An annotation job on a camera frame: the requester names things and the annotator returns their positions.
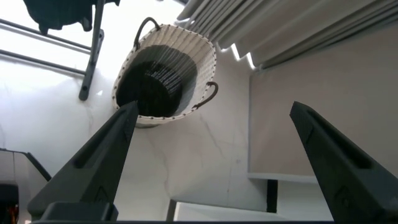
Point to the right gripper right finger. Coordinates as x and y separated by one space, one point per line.
357 180

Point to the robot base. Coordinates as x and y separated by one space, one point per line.
12 168

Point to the beige curtain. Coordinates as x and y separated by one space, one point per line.
280 18

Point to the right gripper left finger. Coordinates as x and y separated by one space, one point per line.
93 174

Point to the black clothes rack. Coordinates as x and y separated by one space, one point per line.
93 56

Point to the white laundry basket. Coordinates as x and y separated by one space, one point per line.
199 53

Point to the black short-sleeved shirt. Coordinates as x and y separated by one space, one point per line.
59 12

